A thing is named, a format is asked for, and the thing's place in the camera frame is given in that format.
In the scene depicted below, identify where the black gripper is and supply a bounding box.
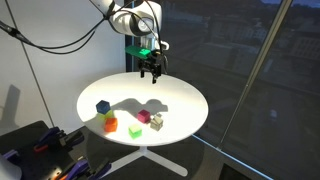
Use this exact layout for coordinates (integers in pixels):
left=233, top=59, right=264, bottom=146
left=138, top=50, right=168, bottom=84

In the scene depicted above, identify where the pink block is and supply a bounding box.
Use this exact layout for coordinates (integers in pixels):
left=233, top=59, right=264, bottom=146
left=137, top=110, right=151, bottom=123

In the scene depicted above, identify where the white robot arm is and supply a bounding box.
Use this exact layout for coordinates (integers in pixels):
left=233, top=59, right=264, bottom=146
left=89, top=0, right=170, bottom=84

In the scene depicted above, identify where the grey translucent block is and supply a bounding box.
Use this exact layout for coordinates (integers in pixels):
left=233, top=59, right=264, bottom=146
left=150, top=114, right=163, bottom=131

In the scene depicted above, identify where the blue block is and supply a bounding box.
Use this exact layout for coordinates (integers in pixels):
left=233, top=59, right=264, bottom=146
left=96, top=100, right=110, bottom=114

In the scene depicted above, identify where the green block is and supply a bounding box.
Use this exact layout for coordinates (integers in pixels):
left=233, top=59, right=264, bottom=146
left=129, top=124, right=142, bottom=139

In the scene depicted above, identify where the orange block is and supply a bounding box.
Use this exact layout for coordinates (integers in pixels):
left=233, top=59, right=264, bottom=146
left=104, top=118, right=118, bottom=132

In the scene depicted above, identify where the yellow-green block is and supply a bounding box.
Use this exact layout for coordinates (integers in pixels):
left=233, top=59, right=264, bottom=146
left=97, top=110, right=114, bottom=121

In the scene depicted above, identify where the round white table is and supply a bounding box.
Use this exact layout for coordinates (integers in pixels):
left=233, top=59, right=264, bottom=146
left=77, top=72, right=209, bottom=176

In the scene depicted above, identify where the purple clamp upper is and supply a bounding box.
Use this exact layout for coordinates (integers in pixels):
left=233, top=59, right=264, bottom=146
left=33, top=127, right=84, bottom=153

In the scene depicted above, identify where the purple clamp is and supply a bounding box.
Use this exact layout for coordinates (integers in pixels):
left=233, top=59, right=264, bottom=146
left=52, top=159, right=112, bottom=180
left=33, top=127, right=84, bottom=153

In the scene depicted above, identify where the purple clamp lower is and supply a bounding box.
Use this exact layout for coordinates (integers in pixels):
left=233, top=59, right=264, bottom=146
left=52, top=159, right=112, bottom=180

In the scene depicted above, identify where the perforated metal plate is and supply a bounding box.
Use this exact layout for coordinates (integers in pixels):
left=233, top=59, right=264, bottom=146
left=18, top=150, right=70, bottom=180

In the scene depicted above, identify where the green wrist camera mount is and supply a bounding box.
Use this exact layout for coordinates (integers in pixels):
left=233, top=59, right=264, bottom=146
left=125, top=46, right=151, bottom=59

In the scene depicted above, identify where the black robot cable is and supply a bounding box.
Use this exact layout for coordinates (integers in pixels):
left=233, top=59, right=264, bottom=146
left=0, top=0, right=168, bottom=56

